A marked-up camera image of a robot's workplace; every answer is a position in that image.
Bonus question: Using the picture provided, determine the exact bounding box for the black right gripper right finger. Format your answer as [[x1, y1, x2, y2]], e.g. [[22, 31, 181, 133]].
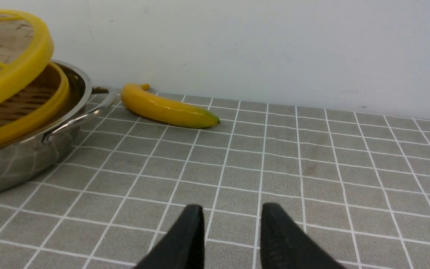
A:
[[260, 203, 344, 269]]

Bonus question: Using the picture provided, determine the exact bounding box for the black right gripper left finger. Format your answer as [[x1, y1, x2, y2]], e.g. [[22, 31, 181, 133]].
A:
[[134, 204, 205, 269]]

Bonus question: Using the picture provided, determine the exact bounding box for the yellow rimmed bamboo steamer basket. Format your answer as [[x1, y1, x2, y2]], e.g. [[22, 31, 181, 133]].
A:
[[0, 63, 70, 146]]

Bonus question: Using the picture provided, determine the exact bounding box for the woven bamboo steamer lid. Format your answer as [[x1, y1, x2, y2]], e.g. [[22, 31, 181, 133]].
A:
[[0, 9, 54, 103]]

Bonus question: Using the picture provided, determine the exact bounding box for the stainless steel pot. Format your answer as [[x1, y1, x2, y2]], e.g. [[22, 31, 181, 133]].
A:
[[0, 60, 117, 192]]

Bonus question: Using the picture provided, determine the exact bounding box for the grey checkered tablecloth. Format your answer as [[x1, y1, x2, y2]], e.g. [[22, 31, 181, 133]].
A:
[[0, 94, 430, 269]]

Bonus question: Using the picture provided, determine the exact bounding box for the yellow banana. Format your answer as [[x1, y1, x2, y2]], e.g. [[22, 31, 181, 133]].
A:
[[121, 83, 221, 129]]

